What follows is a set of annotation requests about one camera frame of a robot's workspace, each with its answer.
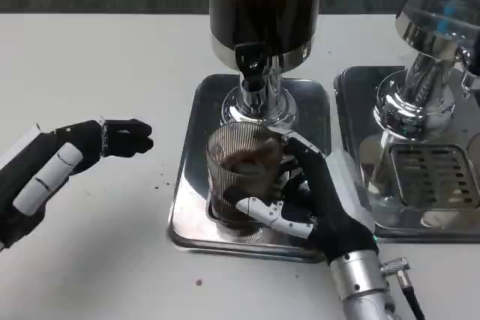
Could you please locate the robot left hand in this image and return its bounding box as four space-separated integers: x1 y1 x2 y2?
0 118 155 252

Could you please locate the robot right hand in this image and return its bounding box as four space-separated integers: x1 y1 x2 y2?
235 127 380 267

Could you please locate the clear ribbed glass cup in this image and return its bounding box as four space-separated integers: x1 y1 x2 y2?
205 121 302 242

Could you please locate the black dispenser tap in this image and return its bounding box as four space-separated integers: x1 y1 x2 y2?
234 41 272 111

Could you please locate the steel drip tray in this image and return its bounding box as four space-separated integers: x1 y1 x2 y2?
166 73 376 264
332 66 480 244

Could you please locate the steel drip grid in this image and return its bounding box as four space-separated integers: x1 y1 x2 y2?
389 143 480 207

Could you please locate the steel dispenser tap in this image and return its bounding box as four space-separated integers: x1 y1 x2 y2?
458 48 480 102

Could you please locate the clear drink dispenser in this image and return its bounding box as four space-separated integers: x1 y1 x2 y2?
373 0 480 139

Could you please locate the dark drink dispenser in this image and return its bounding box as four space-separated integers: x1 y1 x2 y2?
208 0 326 128

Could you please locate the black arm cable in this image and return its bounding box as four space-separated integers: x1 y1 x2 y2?
378 256 427 320

